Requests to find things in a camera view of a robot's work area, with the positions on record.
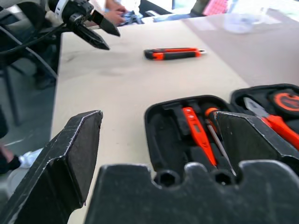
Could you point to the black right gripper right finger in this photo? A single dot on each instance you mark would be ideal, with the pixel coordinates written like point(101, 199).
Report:
point(247, 142)

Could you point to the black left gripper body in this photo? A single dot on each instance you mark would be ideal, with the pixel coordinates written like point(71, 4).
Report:
point(80, 10)

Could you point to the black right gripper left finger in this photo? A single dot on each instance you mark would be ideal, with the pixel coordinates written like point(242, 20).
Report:
point(60, 177)

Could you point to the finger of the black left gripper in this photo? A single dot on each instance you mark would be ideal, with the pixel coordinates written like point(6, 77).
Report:
point(106, 24)
point(93, 38)

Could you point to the orange voltage tester pen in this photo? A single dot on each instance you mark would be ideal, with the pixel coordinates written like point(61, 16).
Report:
point(198, 133)

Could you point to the black tool case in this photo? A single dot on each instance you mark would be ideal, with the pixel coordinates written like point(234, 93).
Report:
point(161, 130)

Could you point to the person in white shirt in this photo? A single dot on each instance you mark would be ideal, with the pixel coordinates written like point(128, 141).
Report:
point(116, 14)

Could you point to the orange black tape measure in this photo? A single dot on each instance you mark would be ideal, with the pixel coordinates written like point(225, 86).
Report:
point(283, 101)

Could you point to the orange black utility knife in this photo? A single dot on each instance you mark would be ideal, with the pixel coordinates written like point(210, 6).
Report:
point(172, 54)

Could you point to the open laptop with pink screen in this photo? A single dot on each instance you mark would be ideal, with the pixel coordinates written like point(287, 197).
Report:
point(215, 7)

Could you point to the clear plastic measuring cup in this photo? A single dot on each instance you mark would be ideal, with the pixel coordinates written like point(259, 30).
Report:
point(244, 22)

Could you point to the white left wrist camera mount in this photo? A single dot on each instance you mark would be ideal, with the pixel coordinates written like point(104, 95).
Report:
point(61, 8)

